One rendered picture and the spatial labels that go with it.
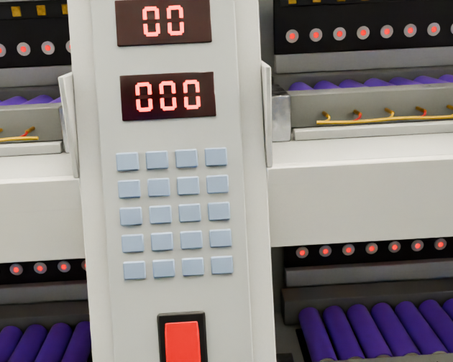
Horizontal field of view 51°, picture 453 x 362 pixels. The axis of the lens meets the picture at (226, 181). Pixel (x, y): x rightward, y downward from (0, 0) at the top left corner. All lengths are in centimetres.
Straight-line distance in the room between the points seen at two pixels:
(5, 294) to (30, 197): 22
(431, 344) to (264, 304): 18
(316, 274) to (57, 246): 24
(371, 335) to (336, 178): 18
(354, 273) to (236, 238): 22
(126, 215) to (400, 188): 14
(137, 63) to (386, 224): 15
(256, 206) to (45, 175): 11
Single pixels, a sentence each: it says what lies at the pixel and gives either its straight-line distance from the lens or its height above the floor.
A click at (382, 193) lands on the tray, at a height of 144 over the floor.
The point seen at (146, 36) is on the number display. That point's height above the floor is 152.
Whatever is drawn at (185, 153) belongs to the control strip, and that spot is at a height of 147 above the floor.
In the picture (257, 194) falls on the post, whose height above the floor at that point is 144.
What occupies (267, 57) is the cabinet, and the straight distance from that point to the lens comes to 45.
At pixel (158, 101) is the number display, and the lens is 24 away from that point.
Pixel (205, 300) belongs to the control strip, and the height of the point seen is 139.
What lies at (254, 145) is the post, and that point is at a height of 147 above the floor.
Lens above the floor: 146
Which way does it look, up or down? 3 degrees down
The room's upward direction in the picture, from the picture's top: 3 degrees counter-clockwise
